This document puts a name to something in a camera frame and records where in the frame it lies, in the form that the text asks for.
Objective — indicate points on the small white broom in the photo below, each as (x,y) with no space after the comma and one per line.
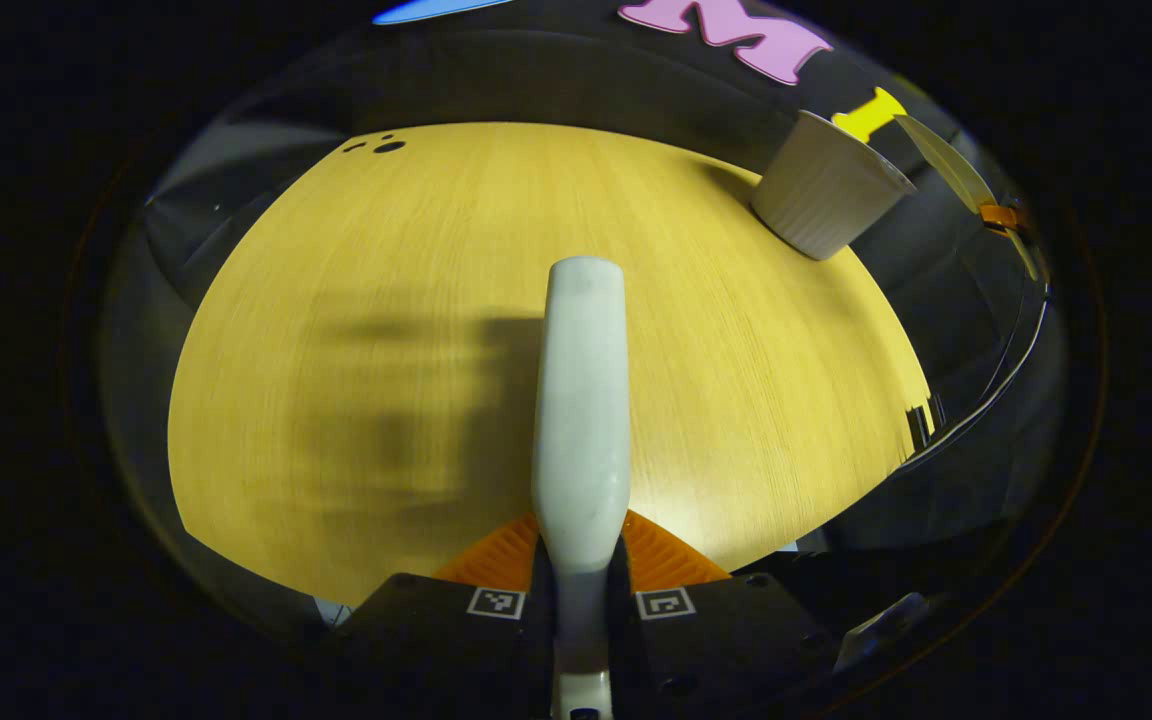
(584,400)

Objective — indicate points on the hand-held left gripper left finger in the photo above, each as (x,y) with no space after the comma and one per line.
(436,640)

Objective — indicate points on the white ribbed garbage bin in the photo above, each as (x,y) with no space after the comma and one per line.
(826,190)

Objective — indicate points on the black desk edge bracket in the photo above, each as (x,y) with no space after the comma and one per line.
(921,425)

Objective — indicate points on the white dustpan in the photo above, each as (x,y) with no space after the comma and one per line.
(956,165)

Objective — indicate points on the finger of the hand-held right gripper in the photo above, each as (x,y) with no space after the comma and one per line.
(998,215)

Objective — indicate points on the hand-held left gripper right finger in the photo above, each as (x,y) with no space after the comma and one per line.
(706,650)

